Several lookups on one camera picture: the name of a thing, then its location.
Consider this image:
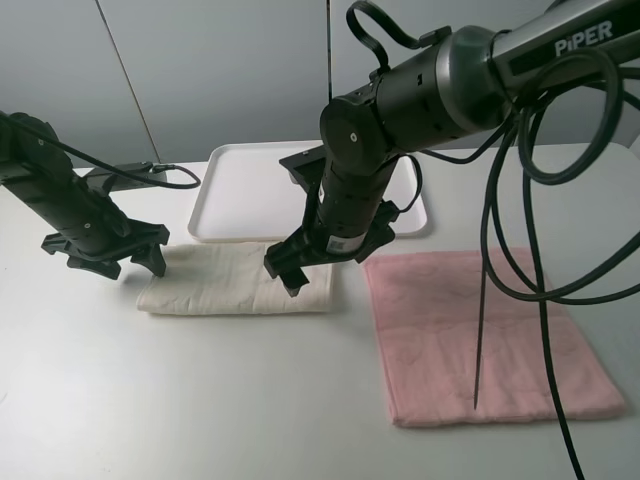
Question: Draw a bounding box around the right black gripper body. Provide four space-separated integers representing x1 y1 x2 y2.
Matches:
293 174 399 263

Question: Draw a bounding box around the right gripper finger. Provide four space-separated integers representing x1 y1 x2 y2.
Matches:
264 234 320 279
280 268 308 296

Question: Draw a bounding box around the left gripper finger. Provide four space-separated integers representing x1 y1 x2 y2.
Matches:
130 244 166 277
67 256 121 279

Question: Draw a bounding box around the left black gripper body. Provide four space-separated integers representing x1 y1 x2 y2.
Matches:
40 190 168 263

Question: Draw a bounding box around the cream white towel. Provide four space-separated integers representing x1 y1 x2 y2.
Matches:
137 242 333 316

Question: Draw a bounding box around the pink towel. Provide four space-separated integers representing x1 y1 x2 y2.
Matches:
363 247 628 429

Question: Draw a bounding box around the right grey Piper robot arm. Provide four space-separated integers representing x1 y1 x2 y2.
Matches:
264 1 639 296

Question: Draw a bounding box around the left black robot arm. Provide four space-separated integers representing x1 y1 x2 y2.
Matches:
1 113 169 280

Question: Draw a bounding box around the white rectangular plastic tray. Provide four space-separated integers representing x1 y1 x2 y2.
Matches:
187 140 431 242

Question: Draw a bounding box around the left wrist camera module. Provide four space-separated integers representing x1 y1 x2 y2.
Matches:
83 162 167 194

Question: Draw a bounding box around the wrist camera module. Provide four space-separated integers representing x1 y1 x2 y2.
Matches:
83 162 167 194
279 146 326 193

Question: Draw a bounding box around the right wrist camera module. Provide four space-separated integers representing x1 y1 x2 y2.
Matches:
279 146 326 193

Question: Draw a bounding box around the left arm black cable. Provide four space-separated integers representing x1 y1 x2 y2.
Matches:
0 112 202 190

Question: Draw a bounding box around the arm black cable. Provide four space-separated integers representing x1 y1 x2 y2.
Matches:
0 112 202 190
344 0 631 480

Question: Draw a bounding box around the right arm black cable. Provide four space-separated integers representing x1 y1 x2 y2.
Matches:
344 0 631 480

